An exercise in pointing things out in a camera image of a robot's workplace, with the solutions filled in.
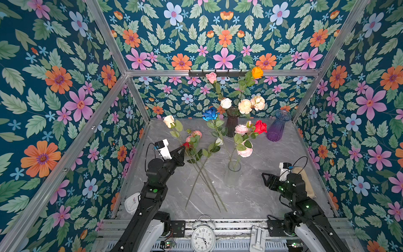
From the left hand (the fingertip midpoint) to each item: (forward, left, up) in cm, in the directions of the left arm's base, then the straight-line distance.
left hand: (186, 143), depth 71 cm
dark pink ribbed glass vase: (+25, -26, -6) cm, 36 cm away
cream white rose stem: (+7, +7, +8) cm, 12 cm away
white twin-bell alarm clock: (-34, -6, -24) cm, 42 cm away
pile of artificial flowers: (+17, 0, -25) cm, 30 cm away
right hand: (-10, -39, -18) cm, 45 cm away
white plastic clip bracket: (-37, -30, -26) cm, 54 cm away
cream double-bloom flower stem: (+16, -30, +7) cm, 34 cm away
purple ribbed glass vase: (+21, -55, -19) cm, 62 cm away
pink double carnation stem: (-8, -25, +6) cm, 26 cm away
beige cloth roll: (-16, -62, -24) cm, 69 cm away
